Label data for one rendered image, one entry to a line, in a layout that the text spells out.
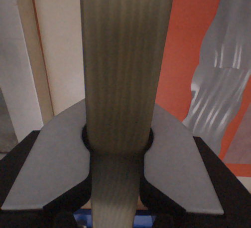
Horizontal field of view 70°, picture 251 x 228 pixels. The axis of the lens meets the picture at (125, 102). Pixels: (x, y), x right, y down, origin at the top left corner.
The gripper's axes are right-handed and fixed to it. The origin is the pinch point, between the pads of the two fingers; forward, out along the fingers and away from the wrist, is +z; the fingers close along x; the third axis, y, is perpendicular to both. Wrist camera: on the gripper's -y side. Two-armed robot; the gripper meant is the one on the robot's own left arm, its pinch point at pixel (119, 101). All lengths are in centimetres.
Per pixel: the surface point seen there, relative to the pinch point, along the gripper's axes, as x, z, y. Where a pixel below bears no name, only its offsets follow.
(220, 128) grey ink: 15.1, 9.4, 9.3
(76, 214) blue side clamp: -6.2, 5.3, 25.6
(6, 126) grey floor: -90, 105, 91
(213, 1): 9.2, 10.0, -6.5
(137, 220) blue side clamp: 4.3, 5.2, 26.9
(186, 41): 7.4, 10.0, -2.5
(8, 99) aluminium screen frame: -12.3, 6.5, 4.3
